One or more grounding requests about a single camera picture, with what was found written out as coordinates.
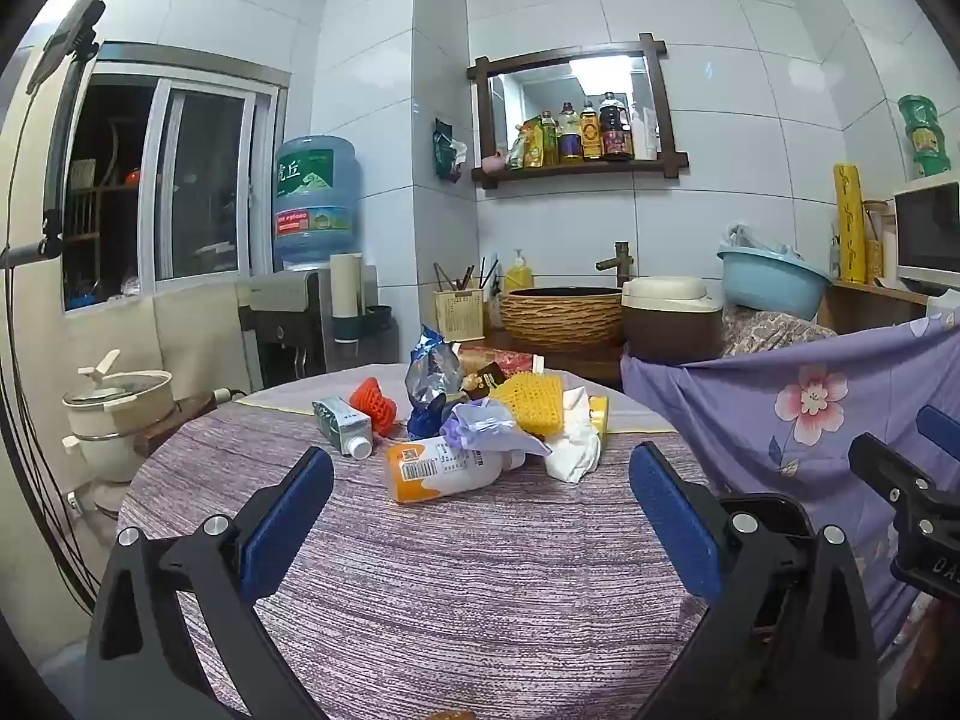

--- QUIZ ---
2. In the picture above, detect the beige chopstick holder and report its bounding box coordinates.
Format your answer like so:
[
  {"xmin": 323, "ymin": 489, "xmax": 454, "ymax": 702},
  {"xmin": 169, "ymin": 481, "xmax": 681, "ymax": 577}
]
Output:
[{"xmin": 433, "ymin": 286, "xmax": 488, "ymax": 343}]

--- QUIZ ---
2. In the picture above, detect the white microwave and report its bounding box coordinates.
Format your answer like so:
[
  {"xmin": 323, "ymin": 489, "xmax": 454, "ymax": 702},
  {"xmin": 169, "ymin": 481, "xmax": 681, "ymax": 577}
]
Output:
[{"xmin": 892, "ymin": 172, "xmax": 960, "ymax": 288}]

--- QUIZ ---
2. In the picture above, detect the glass jar wooden lid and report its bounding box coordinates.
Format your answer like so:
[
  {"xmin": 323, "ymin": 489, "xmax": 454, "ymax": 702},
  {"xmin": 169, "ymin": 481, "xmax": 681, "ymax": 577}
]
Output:
[{"xmin": 862, "ymin": 199, "xmax": 898, "ymax": 283}]

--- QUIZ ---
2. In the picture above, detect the bamboo faucet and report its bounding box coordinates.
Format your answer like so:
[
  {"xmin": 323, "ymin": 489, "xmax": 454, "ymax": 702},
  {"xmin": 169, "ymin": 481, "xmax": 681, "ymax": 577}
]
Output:
[{"xmin": 595, "ymin": 241, "xmax": 632, "ymax": 288}]

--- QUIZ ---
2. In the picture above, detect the green and white carton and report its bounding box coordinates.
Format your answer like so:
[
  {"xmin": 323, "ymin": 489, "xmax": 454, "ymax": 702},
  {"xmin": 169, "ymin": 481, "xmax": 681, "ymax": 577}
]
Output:
[{"xmin": 311, "ymin": 396, "xmax": 374, "ymax": 461}]

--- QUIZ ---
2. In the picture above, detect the purple floral cloth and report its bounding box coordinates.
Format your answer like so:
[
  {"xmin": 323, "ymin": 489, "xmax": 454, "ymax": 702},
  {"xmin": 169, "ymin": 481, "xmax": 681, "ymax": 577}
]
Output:
[{"xmin": 621, "ymin": 307, "xmax": 960, "ymax": 665}]

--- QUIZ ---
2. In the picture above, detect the white tissue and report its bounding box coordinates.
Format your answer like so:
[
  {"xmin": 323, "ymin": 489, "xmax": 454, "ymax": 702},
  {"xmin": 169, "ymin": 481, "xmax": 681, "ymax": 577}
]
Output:
[{"xmin": 544, "ymin": 388, "xmax": 604, "ymax": 483}]

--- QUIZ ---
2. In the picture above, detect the ring light on stand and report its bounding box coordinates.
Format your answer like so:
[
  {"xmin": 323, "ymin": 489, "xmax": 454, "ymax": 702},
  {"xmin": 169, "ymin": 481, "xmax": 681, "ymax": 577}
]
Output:
[{"xmin": 0, "ymin": 0, "xmax": 127, "ymax": 271}]

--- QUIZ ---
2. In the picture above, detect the brown biscuit bag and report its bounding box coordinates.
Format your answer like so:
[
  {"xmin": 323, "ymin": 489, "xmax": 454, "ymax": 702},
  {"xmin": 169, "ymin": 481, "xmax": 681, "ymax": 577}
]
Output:
[{"xmin": 460, "ymin": 361, "xmax": 512, "ymax": 401}]

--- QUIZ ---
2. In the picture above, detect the water dispenser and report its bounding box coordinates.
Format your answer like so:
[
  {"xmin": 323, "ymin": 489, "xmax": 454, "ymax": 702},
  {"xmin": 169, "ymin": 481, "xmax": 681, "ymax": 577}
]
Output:
[{"xmin": 238, "ymin": 270, "xmax": 335, "ymax": 395}]

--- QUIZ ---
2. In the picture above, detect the light blue plastic basin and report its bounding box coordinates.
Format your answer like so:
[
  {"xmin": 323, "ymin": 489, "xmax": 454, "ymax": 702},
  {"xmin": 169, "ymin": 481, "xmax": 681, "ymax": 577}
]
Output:
[{"xmin": 716, "ymin": 242, "xmax": 834, "ymax": 322}]

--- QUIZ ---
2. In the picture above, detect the brown paisley cloth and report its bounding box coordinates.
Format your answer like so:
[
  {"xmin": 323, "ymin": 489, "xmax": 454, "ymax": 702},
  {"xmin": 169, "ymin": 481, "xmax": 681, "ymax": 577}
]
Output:
[{"xmin": 720, "ymin": 307, "xmax": 838, "ymax": 359}]

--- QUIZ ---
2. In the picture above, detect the yellow soap dispenser bottle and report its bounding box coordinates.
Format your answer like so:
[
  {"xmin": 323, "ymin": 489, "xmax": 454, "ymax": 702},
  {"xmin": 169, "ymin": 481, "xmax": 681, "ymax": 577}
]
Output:
[{"xmin": 504, "ymin": 249, "xmax": 536, "ymax": 296}]

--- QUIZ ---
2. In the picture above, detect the dark teal holder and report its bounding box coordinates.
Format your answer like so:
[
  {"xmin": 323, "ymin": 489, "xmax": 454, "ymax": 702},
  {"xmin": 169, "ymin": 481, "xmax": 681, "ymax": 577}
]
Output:
[{"xmin": 330, "ymin": 305, "xmax": 395, "ymax": 347}]

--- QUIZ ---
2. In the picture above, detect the blue foil snack bag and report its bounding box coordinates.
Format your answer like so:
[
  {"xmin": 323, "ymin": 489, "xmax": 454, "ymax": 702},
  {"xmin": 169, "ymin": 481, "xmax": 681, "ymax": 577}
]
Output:
[{"xmin": 405, "ymin": 324, "xmax": 465, "ymax": 440}]

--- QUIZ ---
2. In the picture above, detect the purple plastic bag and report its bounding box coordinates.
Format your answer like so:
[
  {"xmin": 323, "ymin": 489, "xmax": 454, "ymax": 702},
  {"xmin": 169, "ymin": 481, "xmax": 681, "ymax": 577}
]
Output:
[{"xmin": 439, "ymin": 399, "xmax": 553, "ymax": 459}]

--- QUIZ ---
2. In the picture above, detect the brown and cream rice cooker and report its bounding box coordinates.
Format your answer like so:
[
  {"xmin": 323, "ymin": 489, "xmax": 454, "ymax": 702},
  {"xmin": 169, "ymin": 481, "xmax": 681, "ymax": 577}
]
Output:
[{"xmin": 621, "ymin": 276, "xmax": 725, "ymax": 363}]

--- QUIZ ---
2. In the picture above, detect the orange foam net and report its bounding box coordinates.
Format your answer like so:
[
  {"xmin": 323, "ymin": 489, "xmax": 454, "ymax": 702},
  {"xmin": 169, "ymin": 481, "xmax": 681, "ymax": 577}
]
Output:
[{"xmin": 349, "ymin": 377, "xmax": 399, "ymax": 438}]

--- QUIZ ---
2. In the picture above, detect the yellow foam net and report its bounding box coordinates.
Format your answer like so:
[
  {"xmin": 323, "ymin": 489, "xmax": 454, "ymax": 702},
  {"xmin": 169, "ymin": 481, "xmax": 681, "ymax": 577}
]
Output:
[{"xmin": 489, "ymin": 371, "xmax": 566, "ymax": 438}]

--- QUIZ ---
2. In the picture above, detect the dark soy sauce bottle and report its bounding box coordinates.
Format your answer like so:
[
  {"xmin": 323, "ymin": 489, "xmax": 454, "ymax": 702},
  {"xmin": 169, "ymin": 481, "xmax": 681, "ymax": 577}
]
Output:
[{"xmin": 598, "ymin": 92, "xmax": 634, "ymax": 163}]

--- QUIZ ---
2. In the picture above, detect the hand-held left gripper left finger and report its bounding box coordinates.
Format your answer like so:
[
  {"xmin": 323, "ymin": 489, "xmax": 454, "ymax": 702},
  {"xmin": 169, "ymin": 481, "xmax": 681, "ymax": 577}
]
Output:
[{"xmin": 84, "ymin": 447, "xmax": 335, "ymax": 720}]

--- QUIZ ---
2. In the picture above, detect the grey plastic bag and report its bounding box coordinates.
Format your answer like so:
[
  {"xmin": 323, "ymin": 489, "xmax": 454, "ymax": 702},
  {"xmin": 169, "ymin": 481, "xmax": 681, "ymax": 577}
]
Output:
[{"xmin": 724, "ymin": 223, "xmax": 797, "ymax": 256}]

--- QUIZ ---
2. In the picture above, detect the cream cooking pot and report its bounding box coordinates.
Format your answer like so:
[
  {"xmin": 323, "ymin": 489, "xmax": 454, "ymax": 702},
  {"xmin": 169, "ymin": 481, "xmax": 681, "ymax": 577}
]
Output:
[{"xmin": 62, "ymin": 349, "xmax": 176, "ymax": 485}]

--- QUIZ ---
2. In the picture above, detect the wooden side shelf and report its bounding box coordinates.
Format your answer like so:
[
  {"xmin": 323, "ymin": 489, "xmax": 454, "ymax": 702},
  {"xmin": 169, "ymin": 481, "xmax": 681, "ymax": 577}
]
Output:
[{"xmin": 817, "ymin": 279, "xmax": 932, "ymax": 335}]

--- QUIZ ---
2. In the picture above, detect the purple labelled oil bottle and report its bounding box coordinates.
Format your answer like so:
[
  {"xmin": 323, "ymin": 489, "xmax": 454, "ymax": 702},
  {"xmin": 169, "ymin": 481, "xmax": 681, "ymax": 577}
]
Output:
[{"xmin": 557, "ymin": 101, "xmax": 584, "ymax": 164}]

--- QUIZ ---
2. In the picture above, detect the white paper roll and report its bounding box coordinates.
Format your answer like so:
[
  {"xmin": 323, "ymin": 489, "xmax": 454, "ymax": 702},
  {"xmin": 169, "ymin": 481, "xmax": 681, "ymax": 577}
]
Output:
[{"xmin": 330, "ymin": 253, "xmax": 365, "ymax": 320}]

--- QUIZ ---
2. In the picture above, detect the blue water bottle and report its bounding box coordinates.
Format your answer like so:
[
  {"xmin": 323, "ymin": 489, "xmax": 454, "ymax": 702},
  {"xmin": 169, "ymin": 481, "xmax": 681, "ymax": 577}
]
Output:
[{"xmin": 271, "ymin": 135, "xmax": 362, "ymax": 272}]

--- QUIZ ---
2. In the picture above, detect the white bottle orange label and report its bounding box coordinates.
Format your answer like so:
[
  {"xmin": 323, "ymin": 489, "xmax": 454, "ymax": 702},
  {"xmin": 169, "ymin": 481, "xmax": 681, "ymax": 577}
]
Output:
[{"xmin": 385, "ymin": 436, "xmax": 528, "ymax": 504}]

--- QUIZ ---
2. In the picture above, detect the black cable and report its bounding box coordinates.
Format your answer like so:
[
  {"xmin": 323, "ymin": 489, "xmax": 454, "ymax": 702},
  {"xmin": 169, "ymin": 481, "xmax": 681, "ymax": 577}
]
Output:
[{"xmin": 0, "ymin": 270, "xmax": 102, "ymax": 616}]

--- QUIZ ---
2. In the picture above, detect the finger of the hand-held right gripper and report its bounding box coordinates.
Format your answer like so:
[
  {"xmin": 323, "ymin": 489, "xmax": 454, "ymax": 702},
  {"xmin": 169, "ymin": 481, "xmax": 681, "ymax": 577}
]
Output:
[
  {"xmin": 848, "ymin": 432, "xmax": 960, "ymax": 541},
  {"xmin": 916, "ymin": 405, "xmax": 960, "ymax": 460}
]

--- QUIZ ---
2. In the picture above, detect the brown labelled sauce bottle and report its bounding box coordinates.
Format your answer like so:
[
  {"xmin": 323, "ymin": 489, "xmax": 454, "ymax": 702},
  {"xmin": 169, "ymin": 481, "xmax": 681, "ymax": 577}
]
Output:
[{"xmin": 579, "ymin": 100, "xmax": 603, "ymax": 161}]

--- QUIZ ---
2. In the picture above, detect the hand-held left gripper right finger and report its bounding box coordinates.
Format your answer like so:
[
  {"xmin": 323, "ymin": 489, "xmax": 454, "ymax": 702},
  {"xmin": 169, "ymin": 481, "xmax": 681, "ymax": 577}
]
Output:
[{"xmin": 628, "ymin": 441, "xmax": 878, "ymax": 720}]

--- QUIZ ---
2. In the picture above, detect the tall yellow box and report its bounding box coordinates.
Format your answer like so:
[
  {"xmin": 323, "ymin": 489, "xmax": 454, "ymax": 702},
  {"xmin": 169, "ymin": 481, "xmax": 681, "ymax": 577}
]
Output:
[{"xmin": 832, "ymin": 163, "xmax": 866, "ymax": 283}]

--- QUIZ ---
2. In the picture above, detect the hanging green bag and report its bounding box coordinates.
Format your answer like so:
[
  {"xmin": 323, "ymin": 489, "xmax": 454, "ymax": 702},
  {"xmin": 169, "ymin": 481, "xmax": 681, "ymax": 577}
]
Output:
[{"xmin": 433, "ymin": 118, "xmax": 468, "ymax": 183}]

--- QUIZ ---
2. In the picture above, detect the wicker basin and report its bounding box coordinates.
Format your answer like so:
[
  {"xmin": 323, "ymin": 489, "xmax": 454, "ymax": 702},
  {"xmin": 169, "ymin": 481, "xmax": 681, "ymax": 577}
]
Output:
[{"xmin": 499, "ymin": 286, "xmax": 625, "ymax": 350}]

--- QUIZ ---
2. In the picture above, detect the bundle of chopsticks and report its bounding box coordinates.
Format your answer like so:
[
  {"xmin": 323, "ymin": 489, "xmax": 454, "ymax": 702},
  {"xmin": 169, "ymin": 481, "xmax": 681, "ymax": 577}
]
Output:
[{"xmin": 431, "ymin": 256, "xmax": 502, "ymax": 293}]

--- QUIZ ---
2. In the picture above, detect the sliding window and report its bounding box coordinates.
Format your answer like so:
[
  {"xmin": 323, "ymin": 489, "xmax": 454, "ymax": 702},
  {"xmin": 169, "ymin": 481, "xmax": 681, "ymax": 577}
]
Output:
[{"xmin": 64, "ymin": 43, "xmax": 291, "ymax": 314}]

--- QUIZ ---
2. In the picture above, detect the white plastic bottle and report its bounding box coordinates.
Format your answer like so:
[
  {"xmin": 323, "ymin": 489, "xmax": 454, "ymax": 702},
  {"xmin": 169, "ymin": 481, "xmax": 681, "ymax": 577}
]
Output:
[{"xmin": 633, "ymin": 101, "xmax": 658, "ymax": 161}]

